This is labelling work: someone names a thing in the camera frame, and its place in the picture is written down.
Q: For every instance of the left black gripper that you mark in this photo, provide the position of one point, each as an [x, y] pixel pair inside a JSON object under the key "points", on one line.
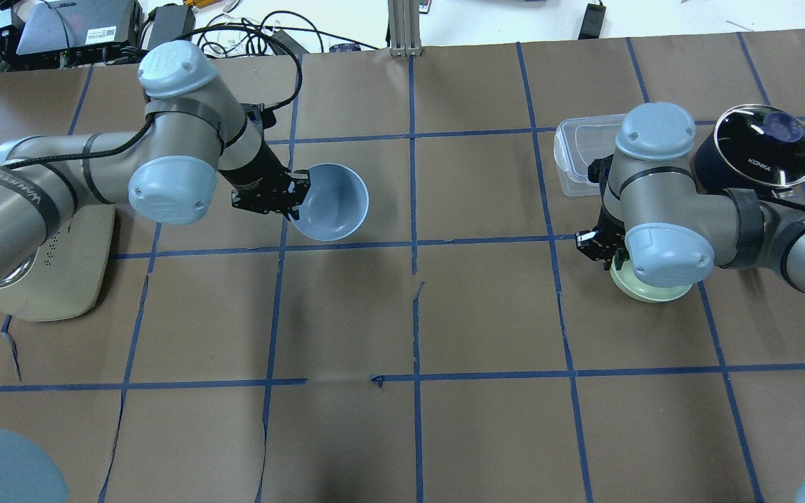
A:
{"points": [[256, 179]]}

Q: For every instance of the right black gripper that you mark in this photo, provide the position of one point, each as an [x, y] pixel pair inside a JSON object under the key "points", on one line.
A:
{"points": [[610, 232]]}

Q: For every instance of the blue bowl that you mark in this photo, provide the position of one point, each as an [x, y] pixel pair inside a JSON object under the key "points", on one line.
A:
{"points": [[336, 204]]}

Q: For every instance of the green bowl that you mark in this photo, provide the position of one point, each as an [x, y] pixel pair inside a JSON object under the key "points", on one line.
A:
{"points": [[647, 290]]}

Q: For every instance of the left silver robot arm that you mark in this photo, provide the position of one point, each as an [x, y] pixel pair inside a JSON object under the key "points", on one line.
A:
{"points": [[194, 131]]}

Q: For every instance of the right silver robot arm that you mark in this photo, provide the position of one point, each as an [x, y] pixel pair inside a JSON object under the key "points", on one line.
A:
{"points": [[670, 215]]}

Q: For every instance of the clear plastic food container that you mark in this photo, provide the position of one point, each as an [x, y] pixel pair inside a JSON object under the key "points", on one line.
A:
{"points": [[578, 143]]}

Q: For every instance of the dark blue saucepan with lid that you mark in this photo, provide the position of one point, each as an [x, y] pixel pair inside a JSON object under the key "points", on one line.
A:
{"points": [[752, 147]]}

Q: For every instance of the black power adapter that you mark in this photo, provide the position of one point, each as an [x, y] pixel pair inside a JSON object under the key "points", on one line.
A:
{"points": [[592, 21]]}

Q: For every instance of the cream steel toaster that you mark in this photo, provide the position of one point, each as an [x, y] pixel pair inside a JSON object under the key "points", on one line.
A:
{"points": [[62, 280]]}

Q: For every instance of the black computer box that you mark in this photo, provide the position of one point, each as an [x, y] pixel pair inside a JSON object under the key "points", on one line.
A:
{"points": [[79, 27]]}

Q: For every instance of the aluminium frame post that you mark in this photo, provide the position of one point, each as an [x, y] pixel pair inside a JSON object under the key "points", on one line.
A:
{"points": [[404, 28]]}

